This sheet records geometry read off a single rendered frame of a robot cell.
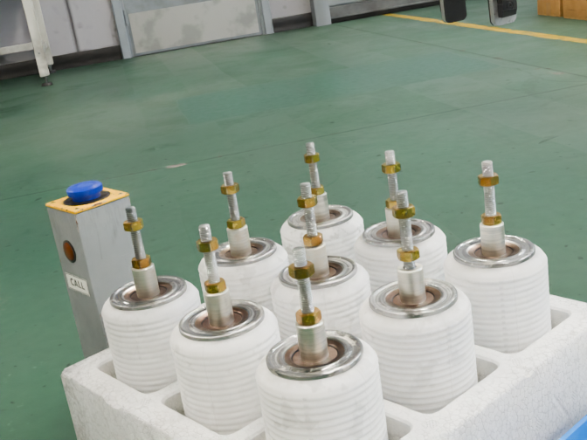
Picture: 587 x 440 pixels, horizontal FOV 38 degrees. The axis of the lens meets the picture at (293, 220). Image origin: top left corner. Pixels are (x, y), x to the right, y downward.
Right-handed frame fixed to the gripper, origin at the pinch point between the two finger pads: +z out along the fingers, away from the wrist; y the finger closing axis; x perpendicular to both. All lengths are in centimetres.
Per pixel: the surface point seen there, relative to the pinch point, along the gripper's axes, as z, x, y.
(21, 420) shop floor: 46, 46, 48
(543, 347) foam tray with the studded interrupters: 29.8, 1.3, -6.4
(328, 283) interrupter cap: 21.7, 16.3, 4.3
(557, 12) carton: 58, -250, 283
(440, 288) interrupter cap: 22.0, 9.4, -3.6
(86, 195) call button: 14.6, 31.6, 31.3
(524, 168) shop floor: 51, -70, 87
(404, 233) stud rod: 16.0, 12.0, -3.6
